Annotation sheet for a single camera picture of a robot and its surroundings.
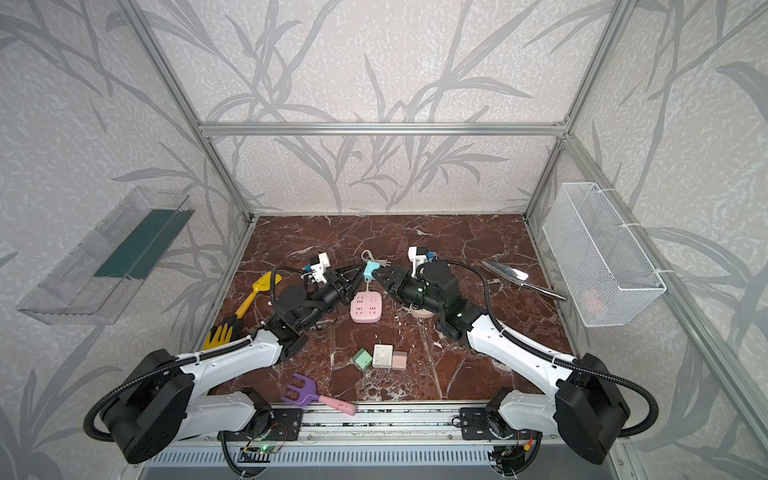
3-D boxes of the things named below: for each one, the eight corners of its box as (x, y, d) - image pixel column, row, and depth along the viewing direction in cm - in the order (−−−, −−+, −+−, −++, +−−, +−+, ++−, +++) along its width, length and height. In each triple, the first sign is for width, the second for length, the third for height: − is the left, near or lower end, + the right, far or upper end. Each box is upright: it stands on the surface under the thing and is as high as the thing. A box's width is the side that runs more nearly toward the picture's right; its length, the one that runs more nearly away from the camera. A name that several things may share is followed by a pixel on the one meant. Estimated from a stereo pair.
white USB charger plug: (372, 368, 85) (371, 364, 82) (373, 348, 88) (373, 344, 86) (393, 368, 85) (392, 364, 82) (393, 348, 88) (393, 344, 86)
